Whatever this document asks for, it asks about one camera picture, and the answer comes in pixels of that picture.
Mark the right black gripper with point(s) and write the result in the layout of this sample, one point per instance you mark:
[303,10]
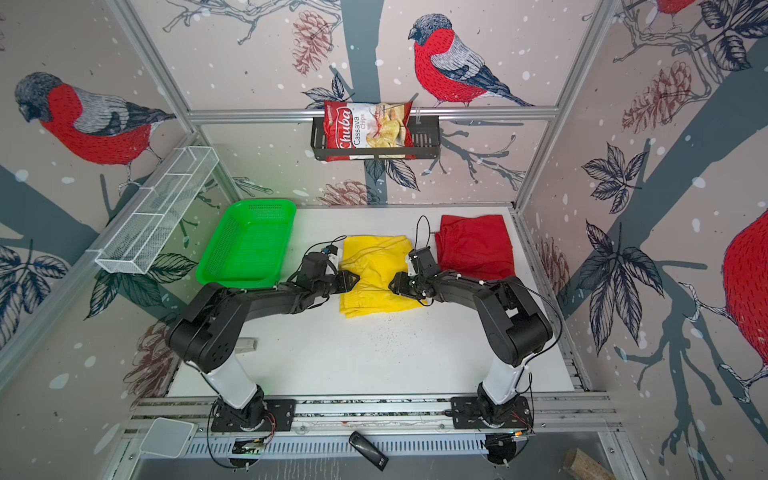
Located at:
[399,283]

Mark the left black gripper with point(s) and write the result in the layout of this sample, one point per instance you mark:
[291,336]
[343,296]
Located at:
[345,278]

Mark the yellow shorts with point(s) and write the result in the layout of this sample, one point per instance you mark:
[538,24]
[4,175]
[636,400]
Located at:
[376,260]

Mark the red shorts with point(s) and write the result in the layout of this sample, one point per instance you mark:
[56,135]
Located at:
[477,247]

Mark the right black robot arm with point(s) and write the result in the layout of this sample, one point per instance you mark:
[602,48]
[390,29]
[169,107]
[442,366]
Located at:
[515,327]

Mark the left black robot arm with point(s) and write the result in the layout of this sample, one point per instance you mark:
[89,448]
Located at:
[205,335]

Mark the green plastic tray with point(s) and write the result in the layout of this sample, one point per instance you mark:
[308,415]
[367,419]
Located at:
[249,245]

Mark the red cassava chips bag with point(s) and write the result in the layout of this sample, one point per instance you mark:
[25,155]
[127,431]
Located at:
[367,125]

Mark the black remote-like device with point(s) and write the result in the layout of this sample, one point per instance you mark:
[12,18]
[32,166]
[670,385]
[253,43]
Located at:
[368,450]

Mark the white square pad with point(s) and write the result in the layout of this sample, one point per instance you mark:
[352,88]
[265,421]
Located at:
[168,438]

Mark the wooden block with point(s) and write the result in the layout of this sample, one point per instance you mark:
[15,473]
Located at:
[581,466]

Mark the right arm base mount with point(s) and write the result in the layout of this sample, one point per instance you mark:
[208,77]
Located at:
[479,411]

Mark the black wall basket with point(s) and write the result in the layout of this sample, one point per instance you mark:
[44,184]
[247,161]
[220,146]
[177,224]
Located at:
[425,135]

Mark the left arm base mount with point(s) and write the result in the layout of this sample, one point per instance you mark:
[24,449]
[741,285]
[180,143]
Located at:
[260,414]

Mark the white wire mesh basket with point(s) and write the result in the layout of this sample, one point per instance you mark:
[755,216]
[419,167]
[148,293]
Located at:
[140,239]

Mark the aluminium rail base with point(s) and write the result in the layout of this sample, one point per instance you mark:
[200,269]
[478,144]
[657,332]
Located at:
[397,425]

